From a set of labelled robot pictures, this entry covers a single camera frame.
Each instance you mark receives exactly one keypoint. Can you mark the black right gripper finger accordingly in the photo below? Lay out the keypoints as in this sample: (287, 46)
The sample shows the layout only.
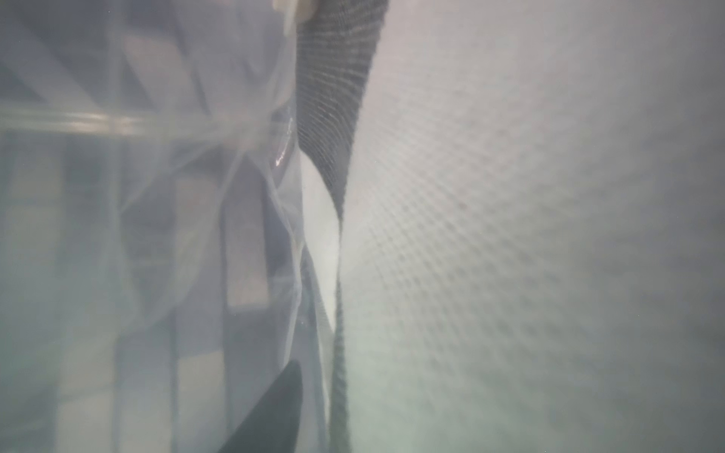
(269, 416)

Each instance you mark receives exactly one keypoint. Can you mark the grey black striped scarf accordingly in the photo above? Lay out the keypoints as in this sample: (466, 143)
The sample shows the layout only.
(520, 237)

